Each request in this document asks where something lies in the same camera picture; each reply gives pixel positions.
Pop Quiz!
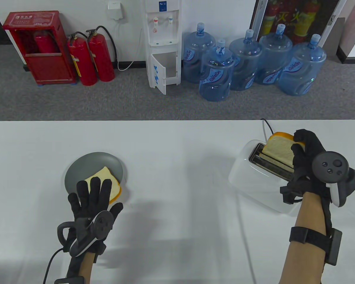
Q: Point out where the person's right hand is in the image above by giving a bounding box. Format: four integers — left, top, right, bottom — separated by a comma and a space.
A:
280, 129, 333, 204

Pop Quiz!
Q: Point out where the person's left hand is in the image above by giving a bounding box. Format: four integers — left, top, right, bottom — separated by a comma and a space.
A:
67, 177, 124, 261

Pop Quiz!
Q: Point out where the toast slice with orange crust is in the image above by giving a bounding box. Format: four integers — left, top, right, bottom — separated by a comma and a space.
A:
260, 132, 306, 169
84, 166, 122, 204

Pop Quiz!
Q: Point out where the white toaster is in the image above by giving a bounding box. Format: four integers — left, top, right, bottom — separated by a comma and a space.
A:
228, 140, 302, 214

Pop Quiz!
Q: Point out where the person's left forearm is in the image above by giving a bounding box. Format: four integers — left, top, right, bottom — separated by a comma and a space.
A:
68, 251, 98, 284

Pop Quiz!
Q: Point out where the person's right forearm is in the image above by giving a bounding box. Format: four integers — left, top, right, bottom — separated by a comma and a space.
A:
280, 191, 327, 284

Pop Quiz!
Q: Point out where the black left hand controller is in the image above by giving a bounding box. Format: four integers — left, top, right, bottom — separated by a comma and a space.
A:
57, 211, 114, 257

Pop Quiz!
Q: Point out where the black hand controller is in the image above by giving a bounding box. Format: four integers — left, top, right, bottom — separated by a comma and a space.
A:
312, 151, 355, 207
57, 211, 114, 257

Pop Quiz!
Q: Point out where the black right hand controller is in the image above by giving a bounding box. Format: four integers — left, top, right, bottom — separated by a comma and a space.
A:
312, 151, 355, 207

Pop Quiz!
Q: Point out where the grey round plate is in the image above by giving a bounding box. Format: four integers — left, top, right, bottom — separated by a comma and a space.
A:
64, 152, 124, 204

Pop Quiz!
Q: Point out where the blue water jug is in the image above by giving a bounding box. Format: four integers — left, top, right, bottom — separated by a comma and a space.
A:
199, 39, 235, 102
229, 29, 262, 91
278, 34, 327, 96
183, 23, 216, 84
254, 24, 293, 85

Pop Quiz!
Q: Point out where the black left wrist box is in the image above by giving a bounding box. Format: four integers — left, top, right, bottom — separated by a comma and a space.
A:
54, 277, 85, 284

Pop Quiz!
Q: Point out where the black wrist box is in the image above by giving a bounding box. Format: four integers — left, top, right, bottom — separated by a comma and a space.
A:
54, 277, 85, 284
289, 226, 343, 266

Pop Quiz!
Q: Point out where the black right wrist box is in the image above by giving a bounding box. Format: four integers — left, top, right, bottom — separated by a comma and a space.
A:
289, 226, 343, 266

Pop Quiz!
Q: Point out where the grey leaning panel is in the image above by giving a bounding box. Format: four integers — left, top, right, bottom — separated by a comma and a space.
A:
325, 17, 346, 57

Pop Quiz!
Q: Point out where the glass door fire cabinet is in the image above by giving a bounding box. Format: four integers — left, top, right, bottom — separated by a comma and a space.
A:
250, 0, 342, 45

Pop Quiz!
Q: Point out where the red fire extinguisher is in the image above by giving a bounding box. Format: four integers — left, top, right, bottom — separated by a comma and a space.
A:
67, 32, 98, 86
86, 26, 117, 82

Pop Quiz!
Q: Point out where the red fire extinguisher cabinet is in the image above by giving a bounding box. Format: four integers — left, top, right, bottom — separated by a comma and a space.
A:
2, 11, 77, 86

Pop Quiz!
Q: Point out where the red extinguisher inside cabinet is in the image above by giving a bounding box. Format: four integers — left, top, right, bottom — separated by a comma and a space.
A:
33, 30, 58, 54

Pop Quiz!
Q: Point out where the white water dispenser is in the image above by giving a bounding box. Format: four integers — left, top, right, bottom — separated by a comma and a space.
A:
144, 0, 182, 95

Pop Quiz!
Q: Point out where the black toaster power cable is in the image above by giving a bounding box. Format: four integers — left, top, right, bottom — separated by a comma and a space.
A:
260, 118, 275, 135

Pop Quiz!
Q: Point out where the black left glove cable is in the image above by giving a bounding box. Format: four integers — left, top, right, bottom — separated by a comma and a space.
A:
43, 248, 64, 284

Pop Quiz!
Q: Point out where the black glove cable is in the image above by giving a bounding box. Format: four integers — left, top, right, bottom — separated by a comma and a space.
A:
322, 198, 334, 237
43, 248, 64, 284

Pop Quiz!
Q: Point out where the black right glove cable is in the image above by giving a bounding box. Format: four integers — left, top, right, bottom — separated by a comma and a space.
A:
322, 198, 334, 237

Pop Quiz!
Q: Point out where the white power cable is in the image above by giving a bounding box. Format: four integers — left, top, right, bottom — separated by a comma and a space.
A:
115, 19, 144, 71

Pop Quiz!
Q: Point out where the white wall box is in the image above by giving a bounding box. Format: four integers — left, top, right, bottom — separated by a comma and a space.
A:
107, 1, 123, 20

